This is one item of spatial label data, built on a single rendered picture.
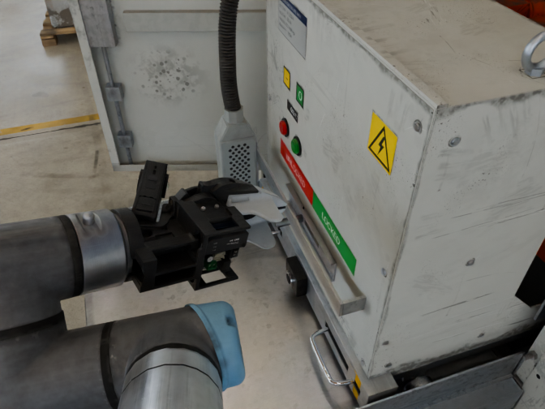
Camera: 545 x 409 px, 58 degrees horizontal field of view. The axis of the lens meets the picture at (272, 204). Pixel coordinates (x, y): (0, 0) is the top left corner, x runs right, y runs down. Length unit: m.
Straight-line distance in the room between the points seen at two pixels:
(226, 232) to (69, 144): 2.62
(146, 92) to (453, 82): 0.83
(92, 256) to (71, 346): 0.07
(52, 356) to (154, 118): 0.87
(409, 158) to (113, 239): 0.30
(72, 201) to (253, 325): 1.83
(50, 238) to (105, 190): 2.21
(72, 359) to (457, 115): 0.39
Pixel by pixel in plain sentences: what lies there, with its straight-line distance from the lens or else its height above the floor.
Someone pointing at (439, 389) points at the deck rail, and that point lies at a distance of 0.86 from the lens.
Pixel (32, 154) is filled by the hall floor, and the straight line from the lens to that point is 3.07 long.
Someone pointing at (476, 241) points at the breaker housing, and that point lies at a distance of 0.65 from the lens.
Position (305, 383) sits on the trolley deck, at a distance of 0.88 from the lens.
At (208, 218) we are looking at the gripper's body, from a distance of 0.49.
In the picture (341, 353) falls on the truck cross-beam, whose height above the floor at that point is 0.90.
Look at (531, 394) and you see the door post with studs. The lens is 0.95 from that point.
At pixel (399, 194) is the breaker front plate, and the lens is 0.55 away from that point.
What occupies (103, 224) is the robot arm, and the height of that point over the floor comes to 1.31.
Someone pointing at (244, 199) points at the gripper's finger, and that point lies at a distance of 0.55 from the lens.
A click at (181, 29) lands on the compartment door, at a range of 1.11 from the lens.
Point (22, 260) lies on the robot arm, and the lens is 0.44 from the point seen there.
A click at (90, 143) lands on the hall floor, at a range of 3.04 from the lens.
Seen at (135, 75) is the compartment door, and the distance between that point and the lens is 1.20.
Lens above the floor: 1.62
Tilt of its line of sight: 42 degrees down
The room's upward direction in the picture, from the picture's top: straight up
